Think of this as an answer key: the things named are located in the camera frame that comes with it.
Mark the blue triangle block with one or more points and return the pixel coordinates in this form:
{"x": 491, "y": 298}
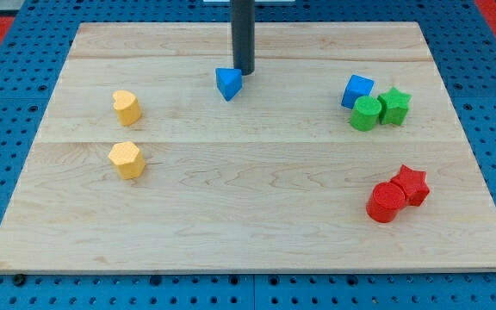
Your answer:
{"x": 229, "y": 82}

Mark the yellow heart block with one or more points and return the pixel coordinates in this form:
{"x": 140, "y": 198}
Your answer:
{"x": 127, "y": 107}

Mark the light wooden board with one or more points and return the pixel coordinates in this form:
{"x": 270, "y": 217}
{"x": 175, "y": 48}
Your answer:
{"x": 275, "y": 181}

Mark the yellow hexagon block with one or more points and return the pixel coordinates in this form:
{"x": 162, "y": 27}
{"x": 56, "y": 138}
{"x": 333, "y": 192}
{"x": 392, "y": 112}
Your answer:
{"x": 127, "y": 159}

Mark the green cylinder block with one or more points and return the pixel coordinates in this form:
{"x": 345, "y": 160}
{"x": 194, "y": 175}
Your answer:
{"x": 365, "y": 113}

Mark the blue cube block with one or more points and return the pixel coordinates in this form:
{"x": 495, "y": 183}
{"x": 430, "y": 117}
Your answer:
{"x": 356, "y": 87}

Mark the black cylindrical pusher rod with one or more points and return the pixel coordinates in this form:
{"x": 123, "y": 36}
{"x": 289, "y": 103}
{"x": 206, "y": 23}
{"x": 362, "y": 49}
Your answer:
{"x": 243, "y": 35}

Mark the red cylinder block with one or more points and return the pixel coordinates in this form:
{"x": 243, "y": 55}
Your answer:
{"x": 385, "y": 202}

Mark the green star block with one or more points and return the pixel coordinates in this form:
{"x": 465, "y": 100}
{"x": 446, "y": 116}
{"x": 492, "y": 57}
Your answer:
{"x": 394, "y": 106}

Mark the red star block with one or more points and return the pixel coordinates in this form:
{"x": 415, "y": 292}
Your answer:
{"x": 413, "y": 184}

